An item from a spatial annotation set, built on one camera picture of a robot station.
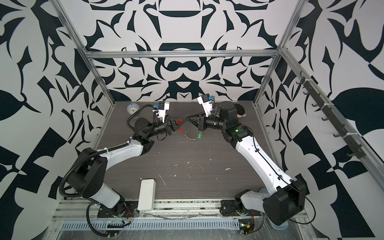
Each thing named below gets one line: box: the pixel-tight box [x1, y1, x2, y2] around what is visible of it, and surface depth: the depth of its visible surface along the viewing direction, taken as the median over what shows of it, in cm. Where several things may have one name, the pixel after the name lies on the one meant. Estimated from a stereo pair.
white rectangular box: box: [137, 178, 156, 212], surface depth 77 cm
